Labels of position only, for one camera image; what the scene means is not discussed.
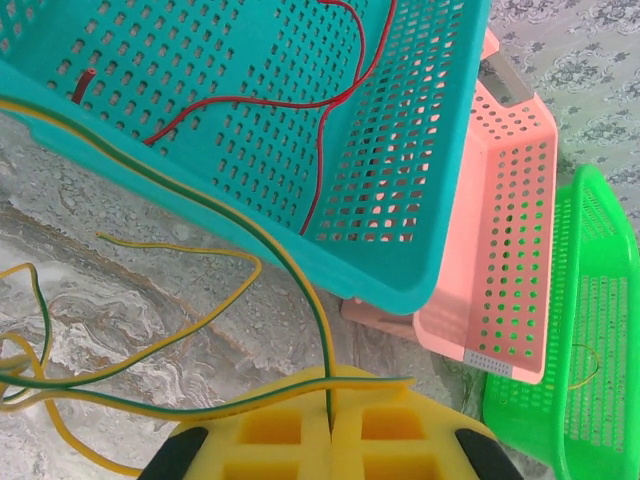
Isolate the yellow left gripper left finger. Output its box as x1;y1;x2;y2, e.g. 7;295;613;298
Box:
142;364;334;480

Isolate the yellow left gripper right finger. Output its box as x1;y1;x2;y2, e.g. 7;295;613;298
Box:
329;366;521;480

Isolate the red cable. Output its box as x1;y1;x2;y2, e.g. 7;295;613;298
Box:
69;0;399;236

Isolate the green perforated plastic basket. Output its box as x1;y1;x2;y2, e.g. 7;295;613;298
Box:
482;163;640;480

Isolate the pink perforated plastic basket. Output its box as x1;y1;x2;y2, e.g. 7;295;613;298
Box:
342;27;559;385

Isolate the teal perforated plastic basket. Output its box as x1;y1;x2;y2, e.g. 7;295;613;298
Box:
0;0;494;316

